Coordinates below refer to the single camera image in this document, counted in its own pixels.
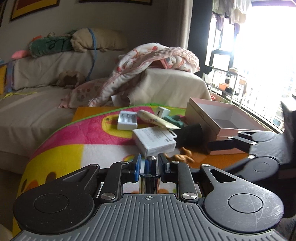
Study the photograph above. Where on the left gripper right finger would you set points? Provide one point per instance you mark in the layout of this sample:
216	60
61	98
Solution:
180	174

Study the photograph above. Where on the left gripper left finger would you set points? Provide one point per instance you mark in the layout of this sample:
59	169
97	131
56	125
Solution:
117	175

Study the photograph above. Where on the cream lotion tube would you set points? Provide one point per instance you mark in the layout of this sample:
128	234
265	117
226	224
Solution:
155	120

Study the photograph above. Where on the colourful duck blanket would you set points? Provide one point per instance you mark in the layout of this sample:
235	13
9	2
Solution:
94	139

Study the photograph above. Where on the white USB wall charger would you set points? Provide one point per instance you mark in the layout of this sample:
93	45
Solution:
162	112

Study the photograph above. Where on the beige covered sofa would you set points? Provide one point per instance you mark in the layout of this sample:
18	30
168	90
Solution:
30	116

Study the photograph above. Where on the yellow cushion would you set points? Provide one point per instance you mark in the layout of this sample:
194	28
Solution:
2	79

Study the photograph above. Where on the beige pillow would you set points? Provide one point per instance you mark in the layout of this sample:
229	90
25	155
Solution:
98	38

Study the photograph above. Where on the black cloth pouch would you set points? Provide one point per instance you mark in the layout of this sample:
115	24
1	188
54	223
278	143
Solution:
192	137

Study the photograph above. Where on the teal green toy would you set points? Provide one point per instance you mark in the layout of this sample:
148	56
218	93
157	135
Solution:
175	120

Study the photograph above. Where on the white product box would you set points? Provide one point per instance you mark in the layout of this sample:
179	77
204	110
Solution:
154	140

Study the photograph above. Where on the pink floral blanket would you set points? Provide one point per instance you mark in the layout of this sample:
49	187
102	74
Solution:
96	93

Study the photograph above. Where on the framed red wall picture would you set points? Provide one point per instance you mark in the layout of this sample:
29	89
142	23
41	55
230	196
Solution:
23	8

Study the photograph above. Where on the pink cardboard box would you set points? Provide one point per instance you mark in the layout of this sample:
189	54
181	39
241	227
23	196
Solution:
219	120

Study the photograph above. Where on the white battery charger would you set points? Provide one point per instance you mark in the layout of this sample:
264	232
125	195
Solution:
127	120

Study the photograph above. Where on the brown animal figurine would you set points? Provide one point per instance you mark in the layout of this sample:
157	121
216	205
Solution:
184	156

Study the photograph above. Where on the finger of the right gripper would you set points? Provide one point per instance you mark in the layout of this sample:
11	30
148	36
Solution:
239	143
256	136

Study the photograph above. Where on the metal storage rack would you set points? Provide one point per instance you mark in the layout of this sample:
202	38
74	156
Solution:
223	78

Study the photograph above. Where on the green plush toy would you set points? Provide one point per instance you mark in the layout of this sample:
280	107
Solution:
51	44

